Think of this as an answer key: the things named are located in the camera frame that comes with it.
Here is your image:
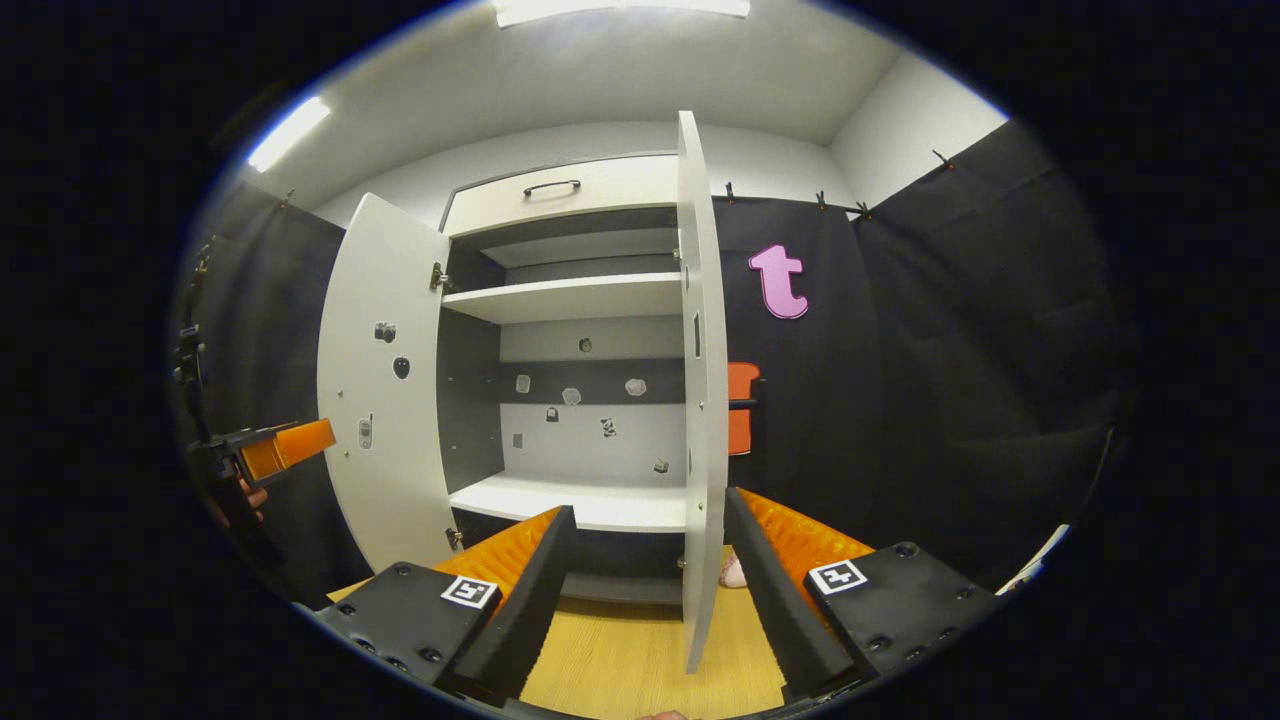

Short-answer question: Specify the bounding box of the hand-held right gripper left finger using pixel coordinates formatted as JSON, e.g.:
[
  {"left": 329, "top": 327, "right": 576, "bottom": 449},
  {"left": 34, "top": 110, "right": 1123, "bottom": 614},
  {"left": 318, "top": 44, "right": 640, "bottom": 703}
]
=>
[{"left": 315, "top": 505, "right": 578, "bottom": 706}]

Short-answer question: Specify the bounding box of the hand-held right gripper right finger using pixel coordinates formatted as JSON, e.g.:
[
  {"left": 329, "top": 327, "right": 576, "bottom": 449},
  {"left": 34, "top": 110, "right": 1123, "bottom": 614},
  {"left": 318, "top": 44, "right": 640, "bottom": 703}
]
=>
[{"left": 724, "top": 487, "right": 1001, "bottom": 701}]

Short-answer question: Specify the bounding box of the white double-door shoe cabinet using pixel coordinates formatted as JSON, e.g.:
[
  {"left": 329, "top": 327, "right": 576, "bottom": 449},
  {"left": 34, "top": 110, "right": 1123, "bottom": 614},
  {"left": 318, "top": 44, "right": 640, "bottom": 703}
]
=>
[{"left": 435, "top": 150, "right": 691, "bottom": 606}]

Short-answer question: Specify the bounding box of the narrow ceiling light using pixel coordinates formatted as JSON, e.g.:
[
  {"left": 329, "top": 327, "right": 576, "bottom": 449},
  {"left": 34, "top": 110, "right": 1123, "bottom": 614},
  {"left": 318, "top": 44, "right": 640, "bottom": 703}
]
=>
[{"left": 245, "top": 95, "right": 333, "bottom": 174}]

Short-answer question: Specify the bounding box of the long wide ceiling light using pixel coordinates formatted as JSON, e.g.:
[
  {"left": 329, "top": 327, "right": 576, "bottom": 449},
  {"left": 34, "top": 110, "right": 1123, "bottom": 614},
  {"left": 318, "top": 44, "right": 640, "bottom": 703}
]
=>
[{"left": 490, "top": 0, "right": 753, "bottom": 29}]

